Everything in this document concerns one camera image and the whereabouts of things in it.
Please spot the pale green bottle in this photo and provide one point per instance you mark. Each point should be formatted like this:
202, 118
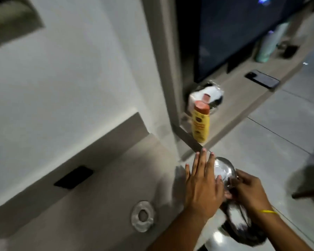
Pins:
270, 43

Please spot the black rectangular socket plate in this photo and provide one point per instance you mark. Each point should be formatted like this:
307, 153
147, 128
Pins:
73, 177

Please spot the person's left hand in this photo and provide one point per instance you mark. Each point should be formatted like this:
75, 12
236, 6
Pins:
202, 188

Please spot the yellow wrist band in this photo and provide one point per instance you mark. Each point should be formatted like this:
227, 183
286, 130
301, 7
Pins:
268, 211

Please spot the white bottle with pink cap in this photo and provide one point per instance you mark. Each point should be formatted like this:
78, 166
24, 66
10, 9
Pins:
196, 100

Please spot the black plastic bag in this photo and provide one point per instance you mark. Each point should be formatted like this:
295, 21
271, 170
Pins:
235, 219

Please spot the shiny steel bowl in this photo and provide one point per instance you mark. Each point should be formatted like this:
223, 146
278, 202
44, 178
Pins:
225, 167

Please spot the person's right forearm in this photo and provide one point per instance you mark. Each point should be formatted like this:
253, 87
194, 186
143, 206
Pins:
280, 232

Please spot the person's left forearm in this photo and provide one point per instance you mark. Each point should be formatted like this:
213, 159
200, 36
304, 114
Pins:
180, 232

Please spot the yellow bottle with orange cap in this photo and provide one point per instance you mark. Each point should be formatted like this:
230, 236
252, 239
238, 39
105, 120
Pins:
201, 125

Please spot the black flat screen television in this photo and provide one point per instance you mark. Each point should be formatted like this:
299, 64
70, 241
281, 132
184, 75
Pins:
238, 31

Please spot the person's right hand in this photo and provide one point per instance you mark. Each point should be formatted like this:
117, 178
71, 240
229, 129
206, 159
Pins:
250, 194

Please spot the clear plastic bag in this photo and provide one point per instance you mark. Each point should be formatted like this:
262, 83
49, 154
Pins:
216, 96

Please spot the grey cabinet side panel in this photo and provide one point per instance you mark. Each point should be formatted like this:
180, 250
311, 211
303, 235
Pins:
170, 62

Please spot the small black box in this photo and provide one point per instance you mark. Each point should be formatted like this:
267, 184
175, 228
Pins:
290, 51

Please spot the black smartphone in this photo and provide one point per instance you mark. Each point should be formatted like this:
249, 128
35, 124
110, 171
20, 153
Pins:
263, 79

